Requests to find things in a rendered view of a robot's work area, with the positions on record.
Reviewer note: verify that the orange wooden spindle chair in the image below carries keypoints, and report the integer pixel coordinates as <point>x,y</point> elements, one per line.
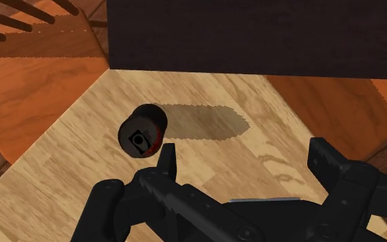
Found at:
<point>29,93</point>

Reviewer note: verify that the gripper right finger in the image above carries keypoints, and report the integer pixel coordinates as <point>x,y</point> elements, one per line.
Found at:
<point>347,187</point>

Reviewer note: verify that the black cylindrical can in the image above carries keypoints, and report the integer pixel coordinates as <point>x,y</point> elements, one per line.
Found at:
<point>141,132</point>

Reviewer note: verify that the light wooden table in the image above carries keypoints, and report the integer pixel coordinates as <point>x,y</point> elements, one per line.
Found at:
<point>89,161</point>

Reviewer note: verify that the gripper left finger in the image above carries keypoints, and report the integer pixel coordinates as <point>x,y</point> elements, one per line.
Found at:
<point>153,197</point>

